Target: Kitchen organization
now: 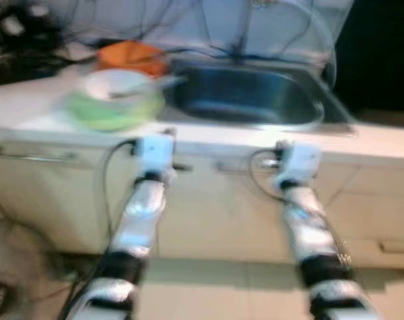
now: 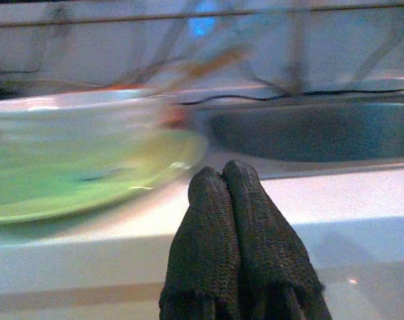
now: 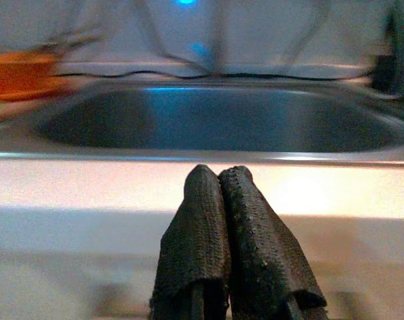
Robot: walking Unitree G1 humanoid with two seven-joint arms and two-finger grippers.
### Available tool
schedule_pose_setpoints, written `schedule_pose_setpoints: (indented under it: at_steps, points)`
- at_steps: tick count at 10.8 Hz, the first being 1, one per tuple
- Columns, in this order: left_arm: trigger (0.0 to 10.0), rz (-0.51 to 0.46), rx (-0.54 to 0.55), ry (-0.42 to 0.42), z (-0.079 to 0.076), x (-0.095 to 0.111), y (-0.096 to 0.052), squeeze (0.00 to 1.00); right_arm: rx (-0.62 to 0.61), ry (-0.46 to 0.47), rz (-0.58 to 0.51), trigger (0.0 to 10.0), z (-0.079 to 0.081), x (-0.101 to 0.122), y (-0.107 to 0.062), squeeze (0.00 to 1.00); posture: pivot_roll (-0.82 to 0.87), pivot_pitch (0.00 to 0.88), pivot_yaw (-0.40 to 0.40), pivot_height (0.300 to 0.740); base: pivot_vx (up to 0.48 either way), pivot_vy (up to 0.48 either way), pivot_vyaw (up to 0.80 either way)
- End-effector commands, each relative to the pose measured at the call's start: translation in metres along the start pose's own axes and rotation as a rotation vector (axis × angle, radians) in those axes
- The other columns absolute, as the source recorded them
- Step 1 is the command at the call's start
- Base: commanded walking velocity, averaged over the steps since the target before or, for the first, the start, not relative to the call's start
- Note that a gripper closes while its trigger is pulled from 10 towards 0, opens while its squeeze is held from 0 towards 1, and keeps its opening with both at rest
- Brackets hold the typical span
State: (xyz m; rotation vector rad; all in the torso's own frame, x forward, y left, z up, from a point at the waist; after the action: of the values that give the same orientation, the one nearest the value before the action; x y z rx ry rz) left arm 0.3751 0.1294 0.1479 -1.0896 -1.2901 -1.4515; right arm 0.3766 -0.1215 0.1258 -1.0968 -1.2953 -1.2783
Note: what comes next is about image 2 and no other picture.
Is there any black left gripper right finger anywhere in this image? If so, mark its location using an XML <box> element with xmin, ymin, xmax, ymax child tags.
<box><xmin>221</xmin><ymin>159</ymin><xmax>333</xmax><ymax>320</ymax></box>

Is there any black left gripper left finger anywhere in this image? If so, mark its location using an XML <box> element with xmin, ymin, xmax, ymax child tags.
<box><xmin>158</xmin><ymin>166</ymin><xmax>242</xmax><ymax>320</ymax></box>

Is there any white bowl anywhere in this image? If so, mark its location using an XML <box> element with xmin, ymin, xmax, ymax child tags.
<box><xmin>0</xmin><ymin>88</ymin><xmax>176</xmax><ymax>157</ymax></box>

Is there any stainless steel sink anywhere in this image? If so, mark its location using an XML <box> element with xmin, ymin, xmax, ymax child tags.
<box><xmin>178</xmin><ymin>89</ymin><xmax>404</xmax><ymax>175</ymax></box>

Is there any green plate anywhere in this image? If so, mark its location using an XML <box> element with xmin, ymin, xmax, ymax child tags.
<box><xmin>0</xmin><ymin>128</ymin><xmax>209</xmax><ymax>227</ymax></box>

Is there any black power cable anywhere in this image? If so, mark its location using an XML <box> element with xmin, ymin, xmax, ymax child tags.
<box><xmin>179</xmin><ymin>86</ymin><xmax>404</xmax><ymax>105</ymax></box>

